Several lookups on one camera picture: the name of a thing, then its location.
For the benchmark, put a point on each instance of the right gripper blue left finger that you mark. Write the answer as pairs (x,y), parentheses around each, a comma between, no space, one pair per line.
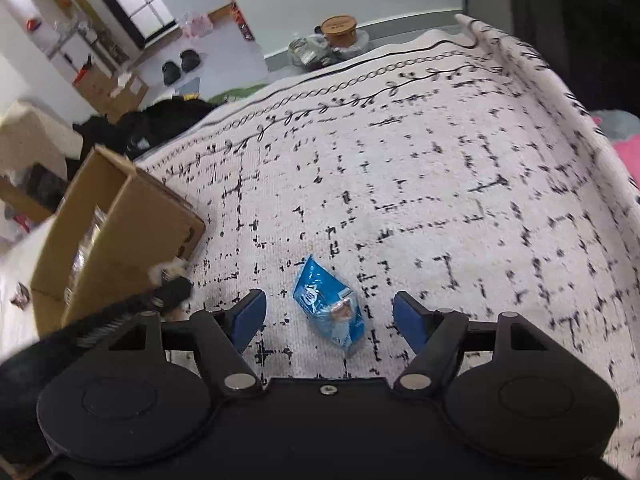
(221,338)

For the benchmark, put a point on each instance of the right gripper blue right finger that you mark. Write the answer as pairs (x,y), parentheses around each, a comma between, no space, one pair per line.
(436,339)

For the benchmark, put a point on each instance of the blue snack bag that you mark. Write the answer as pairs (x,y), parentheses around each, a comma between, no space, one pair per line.
(330,306)

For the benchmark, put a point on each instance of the long white cracker pack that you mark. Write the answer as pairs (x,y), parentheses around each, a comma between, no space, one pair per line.
(83,251)

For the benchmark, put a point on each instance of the purple snack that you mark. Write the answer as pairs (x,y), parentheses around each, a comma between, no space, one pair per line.
(167,271)

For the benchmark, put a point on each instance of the brown cardboard box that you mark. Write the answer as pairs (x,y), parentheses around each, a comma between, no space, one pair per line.
(146,223)

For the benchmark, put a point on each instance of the white black patterned blanket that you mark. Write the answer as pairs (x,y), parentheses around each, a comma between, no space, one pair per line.
(459,169)

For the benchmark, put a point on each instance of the black clothes heap on floor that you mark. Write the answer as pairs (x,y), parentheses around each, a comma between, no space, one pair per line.
(139,131)

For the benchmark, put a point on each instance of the green cartoon floor mat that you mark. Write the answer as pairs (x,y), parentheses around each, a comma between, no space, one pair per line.
(235,94)

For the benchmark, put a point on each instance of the small cardboard box on floor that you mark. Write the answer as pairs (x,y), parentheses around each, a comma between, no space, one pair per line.
(111,96)

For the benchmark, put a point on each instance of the black slipper left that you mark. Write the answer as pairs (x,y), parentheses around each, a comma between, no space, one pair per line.
(171,73)

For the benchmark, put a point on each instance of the wooden table with cloth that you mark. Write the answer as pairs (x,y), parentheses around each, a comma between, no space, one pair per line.
(35,149)

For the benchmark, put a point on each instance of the pink grey plush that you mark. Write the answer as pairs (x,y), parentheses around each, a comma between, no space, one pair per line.
(623,131)

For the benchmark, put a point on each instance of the clear bag by container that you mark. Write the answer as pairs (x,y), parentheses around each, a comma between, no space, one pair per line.
(310,53)

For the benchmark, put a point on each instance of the pink plastic bag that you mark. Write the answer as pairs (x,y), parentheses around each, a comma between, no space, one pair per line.
(196,26)

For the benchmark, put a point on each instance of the brown lidded round container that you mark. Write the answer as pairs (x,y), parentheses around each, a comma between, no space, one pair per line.
(340,30)

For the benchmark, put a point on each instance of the black clothes pile on chair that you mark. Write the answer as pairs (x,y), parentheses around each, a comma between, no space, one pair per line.
(592,44)

